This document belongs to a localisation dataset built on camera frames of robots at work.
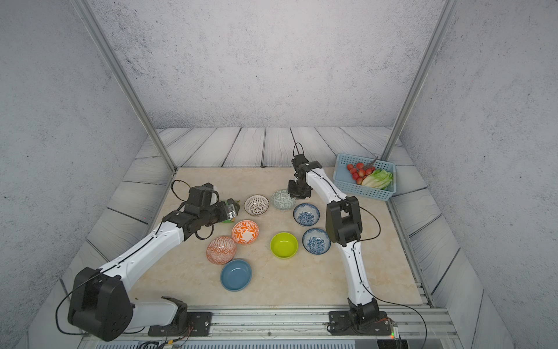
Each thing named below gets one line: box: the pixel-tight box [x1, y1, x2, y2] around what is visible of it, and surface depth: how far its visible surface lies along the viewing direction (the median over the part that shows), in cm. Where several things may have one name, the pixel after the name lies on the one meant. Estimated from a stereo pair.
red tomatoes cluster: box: [346, 162, 376, 186], surface depth 116 cm
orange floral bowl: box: [231, 219, 260, 246], surface depth 95 cm
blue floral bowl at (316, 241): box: [302, 227, 332, 256], surface depth 93 cm
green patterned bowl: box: [271, 189, 297, 212], surface depth 107 cm
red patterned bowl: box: [206, 235, 237, 266], surface depth 91 cm
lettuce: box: [361, 169, 394, 190], surface depth 109 cm
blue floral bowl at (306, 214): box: [292, 202, 321, 227], surface depth 101 cm
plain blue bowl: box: [220, 258, 253, 293], surface depth 84 cm
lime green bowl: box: [269, 231, 299, 260], surface depth 91 cm
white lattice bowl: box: [243, 194, 270, 216], surface depth 104 cm
